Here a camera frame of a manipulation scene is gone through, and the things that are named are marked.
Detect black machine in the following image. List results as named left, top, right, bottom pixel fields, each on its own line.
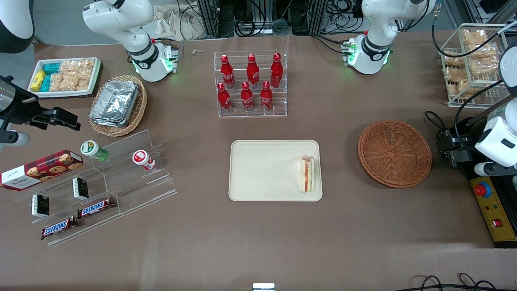
left=443, top=116, right=491, bottom=179

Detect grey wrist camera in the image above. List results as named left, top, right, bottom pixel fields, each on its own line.
left=0, top=131, right=31, bottom=148
left=474, top=161, right=517, bottom=177

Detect white snack tray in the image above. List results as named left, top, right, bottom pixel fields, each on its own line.
left=27, top=57, right=102, bottom=99

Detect clear acrylic bottle rack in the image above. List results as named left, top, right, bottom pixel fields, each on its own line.
left=214, top=49, right=288, bottom=119

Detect black cable bundle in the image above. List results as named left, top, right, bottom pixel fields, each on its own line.
left=404, top=273, right=498, bottom=291

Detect green lid cup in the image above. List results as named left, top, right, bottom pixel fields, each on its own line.
left=80, top=140, right=109, bottom=162

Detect small black white box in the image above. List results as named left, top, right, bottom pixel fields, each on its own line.
left=31, top=194, right=50, bottom=218
left=72, top=177, right=90, bottom=201

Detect red cola bottle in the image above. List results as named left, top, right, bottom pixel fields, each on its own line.
left=260, top=80, right=274, bottom=112
left=216, top=82, right=233, bottom=113
left=269, top=53, right=284, bottom=89
left=240, top=81, right=255, bottom=113
left=220, top=55, right=236, bottom=90
left=246, top=53, right=261, bottom=89

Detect round brown wicker basket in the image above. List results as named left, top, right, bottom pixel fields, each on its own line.
left=357, top=120, right=433, bottom=189

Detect yellow control box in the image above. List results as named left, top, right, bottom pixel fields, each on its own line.
left=469, top=175, right=517, bottom=248

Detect oval light wicker basket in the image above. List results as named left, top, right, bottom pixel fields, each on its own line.
left=88, top=74, right=148, bottom=137

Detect red lid cup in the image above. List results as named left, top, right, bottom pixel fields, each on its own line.
left=132, top=150, right=156, bottom=171

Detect coiled black background cables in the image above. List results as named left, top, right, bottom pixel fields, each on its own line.
left=233, top=16, right=290, bottom=38

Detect clear fried snack bag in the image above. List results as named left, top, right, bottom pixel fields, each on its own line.
left=468, top=43, right=498, bottom=59
left=468, top=59, right=499, bottom=78
left=443, top=51, right=465, bottom=67
left=448, top=79, right=475, bottom=100
left=461, top=27, right=489, bottom=45
left=443, top=66, right=463, bottom=82

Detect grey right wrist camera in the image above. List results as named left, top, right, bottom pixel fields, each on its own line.
left=0, top=131, right=31, bottom=148

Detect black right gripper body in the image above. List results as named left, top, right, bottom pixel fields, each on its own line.
left=0, top=76, right=46, bottom=132

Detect yellow snack pack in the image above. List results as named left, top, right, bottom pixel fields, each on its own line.
left=30, top=69, right=46, bottom=92

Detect white wire rack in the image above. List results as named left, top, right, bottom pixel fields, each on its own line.
left=438, top=23, right=512, bottom=108

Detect beige cloth bag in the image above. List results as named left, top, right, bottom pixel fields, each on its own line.
left=153, top=5, right=211, bottom=41

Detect snickers chocolate bar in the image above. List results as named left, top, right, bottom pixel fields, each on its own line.
left=40, top=216, right=80, bottom=241
left=76, top=197, right=116, bottom=219

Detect clear acrylic stepped shelf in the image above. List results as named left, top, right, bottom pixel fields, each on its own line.
left=14, top=129, right=179, bottom=247

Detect triangular sandwich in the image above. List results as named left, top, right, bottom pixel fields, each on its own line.
left=299, top=156, right=316, bottom=193

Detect black looped table cable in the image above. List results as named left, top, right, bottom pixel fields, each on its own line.
left=424, top=110, right=450, bottom=140

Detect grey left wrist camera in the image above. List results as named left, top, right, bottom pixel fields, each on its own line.
left=474, top=161, right=517, bottom=177

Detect stack of foil trays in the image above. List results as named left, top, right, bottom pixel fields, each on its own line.
left=89, top=80, right=140, bottom=128

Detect red tartan cookie box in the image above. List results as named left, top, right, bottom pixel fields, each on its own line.
left=0, top=149, right=84, bottom=192

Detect beige rectangular tray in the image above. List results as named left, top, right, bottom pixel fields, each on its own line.
left=228, top=139, right=324, bottom=202

